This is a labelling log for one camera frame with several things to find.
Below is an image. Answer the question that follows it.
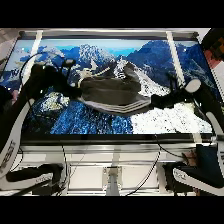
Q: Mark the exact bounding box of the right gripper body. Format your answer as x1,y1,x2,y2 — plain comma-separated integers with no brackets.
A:
149,93,177,110

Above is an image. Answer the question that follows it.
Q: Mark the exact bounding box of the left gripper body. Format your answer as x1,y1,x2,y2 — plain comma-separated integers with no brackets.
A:
59,78,83,100

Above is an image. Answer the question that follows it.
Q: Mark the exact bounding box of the grey striped garment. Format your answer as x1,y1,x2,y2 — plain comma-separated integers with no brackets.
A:
77,63,152,116

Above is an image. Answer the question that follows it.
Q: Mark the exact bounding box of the heap of clothes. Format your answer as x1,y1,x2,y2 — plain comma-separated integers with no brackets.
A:
201,28,224,64

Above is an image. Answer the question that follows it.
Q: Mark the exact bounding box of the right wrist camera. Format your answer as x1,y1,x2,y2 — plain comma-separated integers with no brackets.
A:
166,72,179,96

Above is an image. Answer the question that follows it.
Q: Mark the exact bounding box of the black cable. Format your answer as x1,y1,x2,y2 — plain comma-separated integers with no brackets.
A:
55,142,72,196
19,53,38,88
125,133,163,197

